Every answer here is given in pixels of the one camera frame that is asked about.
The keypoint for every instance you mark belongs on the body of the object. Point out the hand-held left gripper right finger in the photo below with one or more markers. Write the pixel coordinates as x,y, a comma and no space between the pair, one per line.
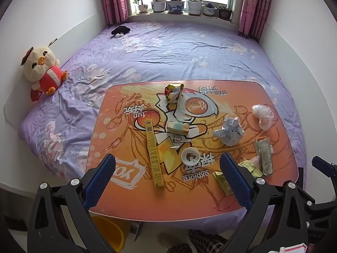
235,181

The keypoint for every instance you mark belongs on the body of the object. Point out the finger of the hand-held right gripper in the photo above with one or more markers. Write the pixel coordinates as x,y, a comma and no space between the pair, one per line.
322,207
325,167

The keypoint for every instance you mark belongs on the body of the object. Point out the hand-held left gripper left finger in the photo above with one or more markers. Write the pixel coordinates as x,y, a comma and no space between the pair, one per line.
98,181

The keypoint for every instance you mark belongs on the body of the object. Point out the pale yellow green wrapper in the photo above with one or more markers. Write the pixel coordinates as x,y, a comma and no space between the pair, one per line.
250,169

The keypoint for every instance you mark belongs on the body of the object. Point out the green white sachet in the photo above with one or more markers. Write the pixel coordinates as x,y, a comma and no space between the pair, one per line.
264,156

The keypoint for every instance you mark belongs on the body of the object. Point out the white paper ball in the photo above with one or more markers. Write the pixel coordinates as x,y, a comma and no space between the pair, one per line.
229,131

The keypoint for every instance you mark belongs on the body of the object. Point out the yellow plastic bin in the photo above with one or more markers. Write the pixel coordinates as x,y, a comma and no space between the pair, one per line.
110,234

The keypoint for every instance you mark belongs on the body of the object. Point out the long yellow box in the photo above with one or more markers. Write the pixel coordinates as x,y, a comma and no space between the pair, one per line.
154,152

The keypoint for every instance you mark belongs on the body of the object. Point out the clear plastic bag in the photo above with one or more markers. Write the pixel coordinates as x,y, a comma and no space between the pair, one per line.
263,116

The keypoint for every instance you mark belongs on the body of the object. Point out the beige green wafer packet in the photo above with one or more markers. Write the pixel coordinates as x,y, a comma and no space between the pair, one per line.
177,127

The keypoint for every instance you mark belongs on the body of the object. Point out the yellow silver snack wrapper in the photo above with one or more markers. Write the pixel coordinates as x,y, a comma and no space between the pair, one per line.
173,93

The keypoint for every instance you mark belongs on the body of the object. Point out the person's plaid pants leg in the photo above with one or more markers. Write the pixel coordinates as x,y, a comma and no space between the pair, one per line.
205,242

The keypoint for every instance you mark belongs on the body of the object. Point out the chick plush toy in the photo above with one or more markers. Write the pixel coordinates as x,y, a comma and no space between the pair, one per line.
43,71

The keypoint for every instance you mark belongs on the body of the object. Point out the black cloth item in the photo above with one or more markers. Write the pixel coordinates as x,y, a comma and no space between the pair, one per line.
120,30

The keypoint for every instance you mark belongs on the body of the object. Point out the dark potted plant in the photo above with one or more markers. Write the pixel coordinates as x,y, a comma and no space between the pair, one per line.
225,13

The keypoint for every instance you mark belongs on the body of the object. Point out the blue white small potted plant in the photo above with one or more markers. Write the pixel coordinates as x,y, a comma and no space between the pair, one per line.
209,11

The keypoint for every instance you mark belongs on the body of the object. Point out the pink curtain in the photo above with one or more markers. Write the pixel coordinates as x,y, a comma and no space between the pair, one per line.
254,8
114,0

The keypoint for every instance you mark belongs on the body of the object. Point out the white tall potted plant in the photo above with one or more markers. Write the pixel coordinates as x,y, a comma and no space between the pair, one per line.
194,7

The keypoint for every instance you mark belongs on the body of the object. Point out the white potted bushy plant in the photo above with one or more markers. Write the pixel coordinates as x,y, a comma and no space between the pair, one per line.
158,5

